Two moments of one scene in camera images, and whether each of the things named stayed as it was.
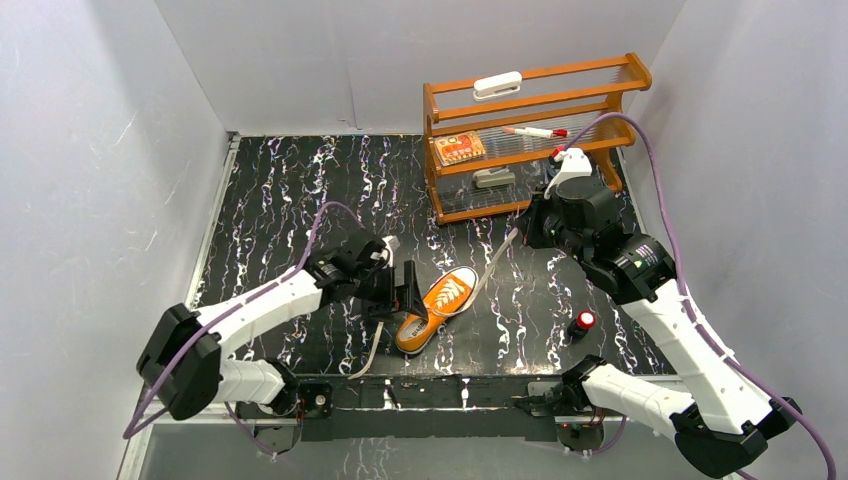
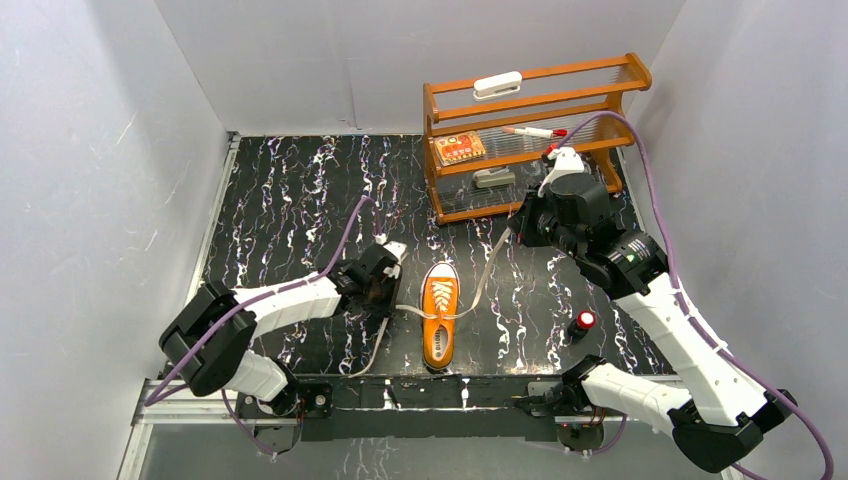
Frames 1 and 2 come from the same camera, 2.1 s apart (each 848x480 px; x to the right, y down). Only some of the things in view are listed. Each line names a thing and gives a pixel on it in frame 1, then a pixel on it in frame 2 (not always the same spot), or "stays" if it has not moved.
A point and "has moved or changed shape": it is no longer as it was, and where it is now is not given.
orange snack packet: (458, 148) stays
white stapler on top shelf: (496, 85) stays
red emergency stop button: (578, 327) stays
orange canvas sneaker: (447, 298) has moved or changed shape
